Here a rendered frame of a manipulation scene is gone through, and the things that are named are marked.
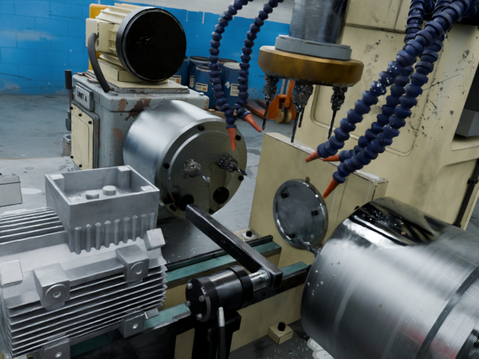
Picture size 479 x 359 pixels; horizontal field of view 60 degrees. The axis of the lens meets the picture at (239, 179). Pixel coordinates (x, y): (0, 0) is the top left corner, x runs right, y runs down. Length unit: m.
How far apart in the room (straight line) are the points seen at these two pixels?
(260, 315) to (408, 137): 0.44
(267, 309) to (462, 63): 0.56
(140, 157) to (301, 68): 0.44
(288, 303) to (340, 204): 0.23
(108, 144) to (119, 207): 0.53
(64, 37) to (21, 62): 0.64
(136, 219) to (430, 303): 0.37
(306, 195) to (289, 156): 0.09
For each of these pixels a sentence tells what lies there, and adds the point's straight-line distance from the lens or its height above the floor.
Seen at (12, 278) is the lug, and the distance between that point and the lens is 0.53.
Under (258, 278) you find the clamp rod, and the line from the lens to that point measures 0.64.
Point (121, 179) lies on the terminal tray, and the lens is 0.64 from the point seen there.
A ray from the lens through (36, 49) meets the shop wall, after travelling 6.25.
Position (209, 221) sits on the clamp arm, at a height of 1.03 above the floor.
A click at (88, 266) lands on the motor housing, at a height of 1.06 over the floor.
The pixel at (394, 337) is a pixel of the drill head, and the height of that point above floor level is 1.07.
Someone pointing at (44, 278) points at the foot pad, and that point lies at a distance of 0.53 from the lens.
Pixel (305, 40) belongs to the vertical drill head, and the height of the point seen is 1.36.
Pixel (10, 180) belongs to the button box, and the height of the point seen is 1.07.
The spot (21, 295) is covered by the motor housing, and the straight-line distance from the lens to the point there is 0.55.
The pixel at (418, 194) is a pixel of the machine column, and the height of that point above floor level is 1.11.
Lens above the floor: 1.38
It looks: 21 degrees down
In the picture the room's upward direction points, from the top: 9 degrees clockwise
